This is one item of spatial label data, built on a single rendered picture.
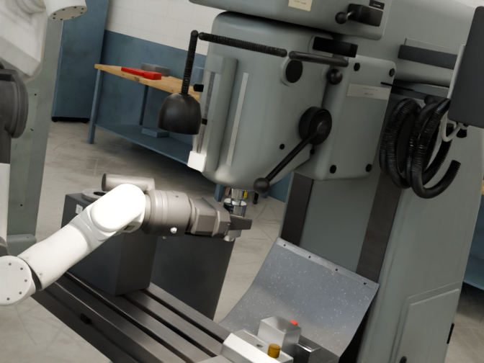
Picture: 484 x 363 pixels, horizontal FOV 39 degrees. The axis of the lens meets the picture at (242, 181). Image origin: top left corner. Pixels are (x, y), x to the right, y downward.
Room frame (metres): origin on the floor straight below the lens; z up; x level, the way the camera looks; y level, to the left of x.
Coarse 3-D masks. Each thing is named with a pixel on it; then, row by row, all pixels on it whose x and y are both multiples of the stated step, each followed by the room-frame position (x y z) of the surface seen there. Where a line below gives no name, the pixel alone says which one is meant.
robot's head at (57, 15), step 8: (32, 0) 1.19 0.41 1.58; (40, 0) 1.19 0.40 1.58; (48, 0) 1.16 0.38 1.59; (56, 0) 1.15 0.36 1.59; (64, 0) 1.15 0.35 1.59; (72, 0) 1.16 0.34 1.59; (80, 0) 1.17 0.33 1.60; (40, 8) 1.20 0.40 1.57; (48, 8) 1.16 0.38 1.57; (56, 8) 1.15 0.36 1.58; (64, 8) 1.15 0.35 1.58; (72, 8) 1.16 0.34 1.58; (80, 8) 1.18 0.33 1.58; (48, 16) 1.17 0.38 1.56; (56, 16) 1.17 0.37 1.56; (64, 16) 1.19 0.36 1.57; (72, 16) 1.20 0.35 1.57
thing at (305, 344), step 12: (300, 336) 1.23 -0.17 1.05; (300, 348) 1.19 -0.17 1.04; (312, 348) 1.19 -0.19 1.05; (324, 348) 1.29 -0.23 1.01; (216, 360) 1.14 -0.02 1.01; (228, 360) 1.15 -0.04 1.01; (300, 360) 1.19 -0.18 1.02; (312, 360) 1.18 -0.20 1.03; (324, 360) 1.24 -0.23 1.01; (336, 360) 1.26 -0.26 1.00
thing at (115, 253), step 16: (96, 192) 1.63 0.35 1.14; (64, 208) 1.60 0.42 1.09; (80, 208) 1.57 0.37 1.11; (64, 224) 1.60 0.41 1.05; (112, 240) 1.50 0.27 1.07; (128, 240) 1.49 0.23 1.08; (144, 240) 1.54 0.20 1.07; (96, 256) 1.52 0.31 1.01; (112, 256) 1.49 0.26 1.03; (128, 256) 1.50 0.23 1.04; (144, 256) 1.55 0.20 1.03; (80, 272) 1.55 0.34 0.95; (96, 272) 1.52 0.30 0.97; (112, 272) 1.49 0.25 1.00; (128, 272) 1.51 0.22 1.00; (144, 272) 1.55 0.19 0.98; (112, 288) 1.48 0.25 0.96; (128, 288) 1.52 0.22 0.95
